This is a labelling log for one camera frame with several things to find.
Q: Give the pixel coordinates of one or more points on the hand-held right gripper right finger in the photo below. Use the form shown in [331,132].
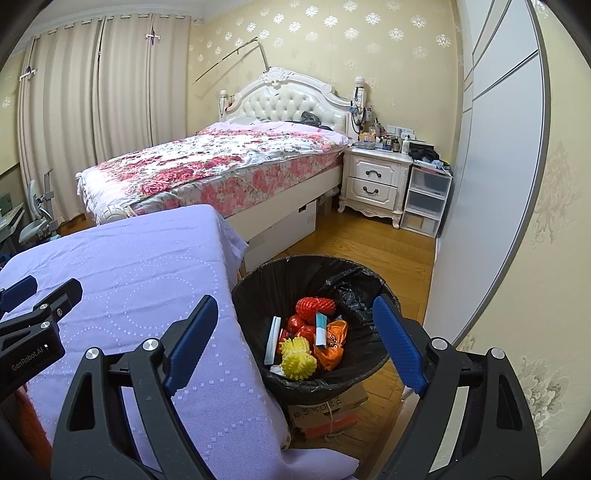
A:
[399,344]

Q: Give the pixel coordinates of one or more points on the beige curtain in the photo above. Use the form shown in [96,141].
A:
[138,92]
[60,129]

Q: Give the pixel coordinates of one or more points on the yellow foam net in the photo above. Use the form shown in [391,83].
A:
[298,362]

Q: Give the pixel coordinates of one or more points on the white wall socket strip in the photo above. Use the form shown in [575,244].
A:
[399,131]

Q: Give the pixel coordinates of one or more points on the white tufted bed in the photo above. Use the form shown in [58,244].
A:
[286,99]

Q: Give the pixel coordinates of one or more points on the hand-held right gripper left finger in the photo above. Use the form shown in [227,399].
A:
[191,341]

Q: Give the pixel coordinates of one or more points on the white sliding wardrobe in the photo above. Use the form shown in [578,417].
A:
[498,184]

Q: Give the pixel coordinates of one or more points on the red foam net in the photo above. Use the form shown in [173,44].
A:
[314,307]

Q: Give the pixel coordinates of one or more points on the floral quilt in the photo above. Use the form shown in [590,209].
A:
[207,166]

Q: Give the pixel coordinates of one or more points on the orange flat package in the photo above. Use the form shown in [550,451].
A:
[332,423]

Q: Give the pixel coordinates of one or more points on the bin with black bag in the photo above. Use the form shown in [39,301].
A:
[268,281]

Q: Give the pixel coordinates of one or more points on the white nightstand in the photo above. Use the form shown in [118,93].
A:
[374,184]

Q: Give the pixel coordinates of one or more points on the brown cardboard box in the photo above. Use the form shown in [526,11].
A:
[323,408]

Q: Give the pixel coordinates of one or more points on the orange plastic bag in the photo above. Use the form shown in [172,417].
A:
[334,353]

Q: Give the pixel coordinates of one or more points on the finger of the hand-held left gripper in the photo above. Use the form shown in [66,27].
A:
[21,290]
[64,295]

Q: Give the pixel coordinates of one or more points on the black items on drawer unit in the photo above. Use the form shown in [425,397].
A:
[425,154]

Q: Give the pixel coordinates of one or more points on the grey desk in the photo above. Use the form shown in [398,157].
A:
[11,226]

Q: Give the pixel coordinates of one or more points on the red plastic bag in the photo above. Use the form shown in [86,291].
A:
[300,330]

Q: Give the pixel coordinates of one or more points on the dark cloth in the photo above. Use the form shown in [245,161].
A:
[310,117]

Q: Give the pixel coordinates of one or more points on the thin metal rod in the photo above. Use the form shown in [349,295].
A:
[231,57]

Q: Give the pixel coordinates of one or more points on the grey desk chair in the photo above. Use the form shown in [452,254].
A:
[39,221]

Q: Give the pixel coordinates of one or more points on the clear plastic drawer unit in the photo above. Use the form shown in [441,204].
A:
[425,203]

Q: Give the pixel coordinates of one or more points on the group of bottles on nightstand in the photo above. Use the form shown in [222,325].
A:
[383,141]

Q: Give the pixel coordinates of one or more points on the purple tablecloth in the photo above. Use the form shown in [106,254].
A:
[138,267]

